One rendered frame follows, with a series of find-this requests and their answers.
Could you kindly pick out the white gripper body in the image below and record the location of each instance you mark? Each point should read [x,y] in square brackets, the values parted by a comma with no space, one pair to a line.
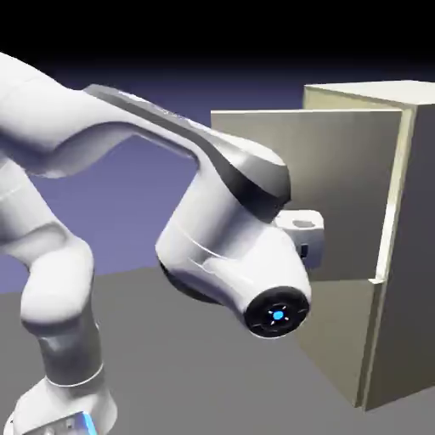
[307,234]

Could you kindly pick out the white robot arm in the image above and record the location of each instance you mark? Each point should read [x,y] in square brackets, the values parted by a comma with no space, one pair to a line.
[210,231]

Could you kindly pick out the beige cabinet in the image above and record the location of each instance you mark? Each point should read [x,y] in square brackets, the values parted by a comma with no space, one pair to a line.
[407,255]

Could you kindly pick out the beige cabinet door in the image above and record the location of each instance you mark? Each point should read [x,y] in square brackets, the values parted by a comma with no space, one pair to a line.
[340,170]
[340,326]

